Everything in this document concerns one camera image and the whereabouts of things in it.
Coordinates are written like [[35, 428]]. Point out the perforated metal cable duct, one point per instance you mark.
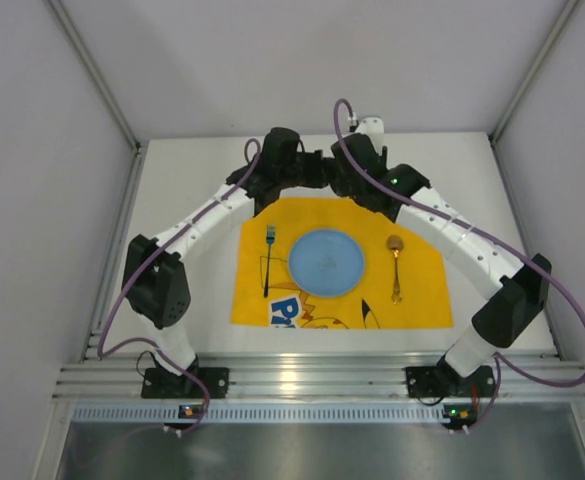
[[271, 413]]

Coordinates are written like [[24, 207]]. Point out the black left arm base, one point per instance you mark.
[[159, 383]]

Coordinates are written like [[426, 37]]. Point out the right aluminium frame post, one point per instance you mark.
[[550, 42]]

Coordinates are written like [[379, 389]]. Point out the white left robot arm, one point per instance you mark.
[[155, 282]]

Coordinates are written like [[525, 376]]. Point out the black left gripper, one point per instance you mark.
[[314, 167]]

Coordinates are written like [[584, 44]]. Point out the gold spoon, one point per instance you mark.
[[395, 245]]

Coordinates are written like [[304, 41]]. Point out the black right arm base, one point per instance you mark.
[[439, 382]]

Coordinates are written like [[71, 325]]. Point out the yellow pikachu place mat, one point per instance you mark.
[[425, 296]]

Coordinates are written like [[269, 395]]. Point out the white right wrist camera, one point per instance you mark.
[[373, 127]]

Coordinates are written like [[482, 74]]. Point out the aluminium frame post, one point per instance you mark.
[[550, 42], [64, 20]]

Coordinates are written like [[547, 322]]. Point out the left aluminium frame post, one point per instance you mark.
[[64, 20]]

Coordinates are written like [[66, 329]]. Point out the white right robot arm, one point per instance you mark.
[[515, 292]]

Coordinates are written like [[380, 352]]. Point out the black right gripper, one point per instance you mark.
[[342, 178]]

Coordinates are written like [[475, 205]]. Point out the blue plastic plate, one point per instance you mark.
[[326, 263]]

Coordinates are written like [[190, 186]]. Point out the aluminium front frame rail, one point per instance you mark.
[[261, 377]]

